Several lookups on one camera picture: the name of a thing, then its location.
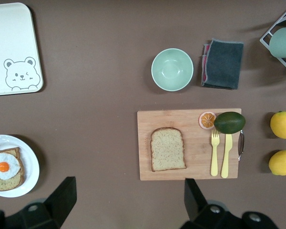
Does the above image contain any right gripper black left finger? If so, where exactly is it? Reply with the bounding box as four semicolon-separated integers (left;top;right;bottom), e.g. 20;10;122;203
7;176;77;229

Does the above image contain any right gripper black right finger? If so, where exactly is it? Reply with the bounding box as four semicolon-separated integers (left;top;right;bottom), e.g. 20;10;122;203
181;178;244;229

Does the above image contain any white round plate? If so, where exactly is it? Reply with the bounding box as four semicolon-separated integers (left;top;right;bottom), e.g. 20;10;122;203
0;135;40;198

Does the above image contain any bamboo cutting board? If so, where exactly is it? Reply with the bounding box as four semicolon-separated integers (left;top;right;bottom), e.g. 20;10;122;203
137;108;245;181

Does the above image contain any yellow plastic fork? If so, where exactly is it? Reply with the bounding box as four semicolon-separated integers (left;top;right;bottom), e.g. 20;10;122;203
210;129;220;177

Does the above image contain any yellow plastic knife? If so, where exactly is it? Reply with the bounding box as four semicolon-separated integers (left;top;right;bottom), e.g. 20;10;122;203
220;133;233;179

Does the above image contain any toy fried egg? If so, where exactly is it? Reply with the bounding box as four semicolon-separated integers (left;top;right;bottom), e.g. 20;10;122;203
0;153;21;180

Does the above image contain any toy orange slice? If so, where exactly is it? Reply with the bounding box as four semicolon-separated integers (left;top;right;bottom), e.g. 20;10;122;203
198;111;217;130

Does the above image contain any toy green avocado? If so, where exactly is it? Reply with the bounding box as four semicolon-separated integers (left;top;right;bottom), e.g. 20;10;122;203
213;111;246;135

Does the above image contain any yellow toy lemon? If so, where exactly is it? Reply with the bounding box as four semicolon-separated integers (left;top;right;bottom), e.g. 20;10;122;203
270;111;286;139
268;149;286;176

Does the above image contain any mint green bowl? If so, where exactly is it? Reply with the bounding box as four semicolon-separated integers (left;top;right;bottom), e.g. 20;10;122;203
151;48;194;92

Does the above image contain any grey pink folded cloth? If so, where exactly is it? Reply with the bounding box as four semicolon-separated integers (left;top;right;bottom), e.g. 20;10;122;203
201;38;244;91

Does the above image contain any cream bear print tray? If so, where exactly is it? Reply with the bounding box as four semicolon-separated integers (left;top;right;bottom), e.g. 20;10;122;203
0;2;44;97

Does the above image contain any pale green cup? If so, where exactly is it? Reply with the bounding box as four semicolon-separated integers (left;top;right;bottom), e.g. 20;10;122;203
269;26;286;59

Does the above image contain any white wire cup rack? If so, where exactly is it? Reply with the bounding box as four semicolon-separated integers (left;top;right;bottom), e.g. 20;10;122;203
259;3;286;79

